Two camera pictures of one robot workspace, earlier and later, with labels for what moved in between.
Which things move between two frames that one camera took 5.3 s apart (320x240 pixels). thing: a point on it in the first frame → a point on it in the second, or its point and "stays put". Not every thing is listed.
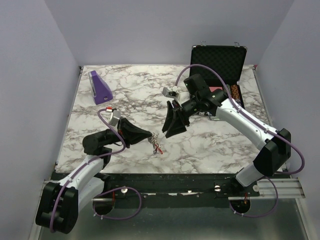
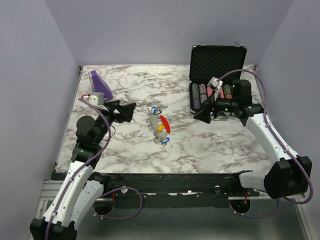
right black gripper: x=179 y=118 → x=204 y=114
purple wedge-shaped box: x=101 y=92 stays put
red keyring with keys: x=153 y=140 → x=159 y=125
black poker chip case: x=228 y=62 stays put
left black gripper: x=131 y=133 → x=126 y=111
